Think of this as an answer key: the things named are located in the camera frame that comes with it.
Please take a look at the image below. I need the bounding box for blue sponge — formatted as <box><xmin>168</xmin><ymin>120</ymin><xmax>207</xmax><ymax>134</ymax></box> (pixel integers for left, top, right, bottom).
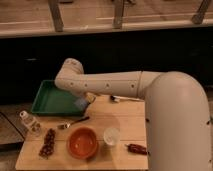
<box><xmin>74</xmin><ymin>98</ymin><xmax>89</xmax><ymax>110</ymax></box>

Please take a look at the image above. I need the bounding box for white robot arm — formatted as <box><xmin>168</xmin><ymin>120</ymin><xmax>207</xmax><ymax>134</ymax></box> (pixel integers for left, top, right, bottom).
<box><xmin>55</xmin><ymin>58</ymin><xmax>213</xmax><ymax>171</ymax></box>

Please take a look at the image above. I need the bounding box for green plastic tray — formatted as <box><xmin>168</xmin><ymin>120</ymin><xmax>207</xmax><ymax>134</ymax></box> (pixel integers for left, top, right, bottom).
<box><xmin>31</xmin><ymin>80</ymin><xmax>86</xmax><ymax>117</ymax></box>

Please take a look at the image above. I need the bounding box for wooden table board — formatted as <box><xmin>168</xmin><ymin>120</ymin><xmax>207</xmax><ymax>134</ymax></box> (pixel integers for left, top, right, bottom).
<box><xmin>15</xmin><ymin>96</ymin><xmax>148</xmax><ymax>171</ymax></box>

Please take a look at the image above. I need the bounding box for white cup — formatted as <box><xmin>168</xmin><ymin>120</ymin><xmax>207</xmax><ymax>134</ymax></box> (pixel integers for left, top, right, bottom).
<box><xmin>103</xmin><ymin>127</ymin><xmax>120</xmax><ymax>147</ymax></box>

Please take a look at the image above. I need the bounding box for orange bowl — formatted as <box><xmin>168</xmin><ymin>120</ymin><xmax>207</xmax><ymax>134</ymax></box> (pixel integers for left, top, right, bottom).
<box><xmin>67</xmin><ymin>127</ymin><xmax>99</xmax><ymax>160</ymax></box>

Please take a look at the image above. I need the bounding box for clear plastic bottle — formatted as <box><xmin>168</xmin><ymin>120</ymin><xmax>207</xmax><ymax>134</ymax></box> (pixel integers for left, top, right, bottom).
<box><xmin>19</xmin><ymin>111</ymin><xmax>41</xmax><ymax>136</ymax></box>

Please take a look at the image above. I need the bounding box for dark red chili pepper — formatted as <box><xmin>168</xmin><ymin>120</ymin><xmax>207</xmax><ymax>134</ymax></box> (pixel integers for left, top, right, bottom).
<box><xmin>127</xmin><ymin>144</ymin><xmax>147</xmax><ymax>155</ymax></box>

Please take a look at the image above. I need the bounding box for bunch of dark grapes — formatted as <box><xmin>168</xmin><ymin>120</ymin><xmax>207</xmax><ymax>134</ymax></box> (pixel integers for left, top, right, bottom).
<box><xmin>39</xmin><ymin>129</ymin><xmax>56</xmax><ymax>158</ymax></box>

